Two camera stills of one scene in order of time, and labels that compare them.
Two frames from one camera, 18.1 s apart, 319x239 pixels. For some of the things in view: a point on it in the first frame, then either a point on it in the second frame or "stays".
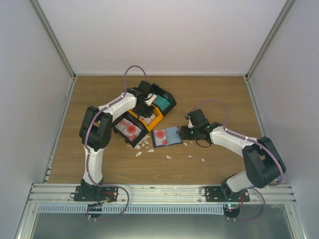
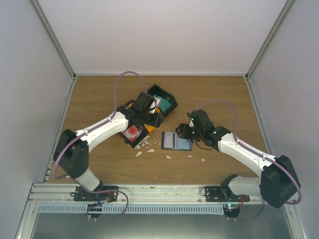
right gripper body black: x=193 y=136 stays
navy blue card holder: x=169 y=136 → x=170 y=140
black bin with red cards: x=128 y=128 stays
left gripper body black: x=143 y=111 → x=155 y=122
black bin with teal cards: x=164 y=101 stays
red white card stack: x=129 y=129 stays
